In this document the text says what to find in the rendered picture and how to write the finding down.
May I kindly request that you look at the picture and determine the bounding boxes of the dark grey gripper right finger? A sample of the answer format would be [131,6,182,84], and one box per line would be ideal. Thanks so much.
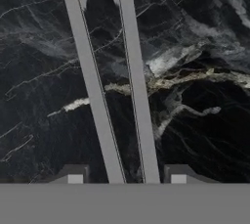
[163,163,220,185]

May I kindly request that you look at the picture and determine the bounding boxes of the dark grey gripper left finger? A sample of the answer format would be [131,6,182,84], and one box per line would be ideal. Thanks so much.
[48,163,90,185]

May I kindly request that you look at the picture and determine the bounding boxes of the grey metal tongs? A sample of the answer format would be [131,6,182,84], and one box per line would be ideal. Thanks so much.
[61,0,184,185]

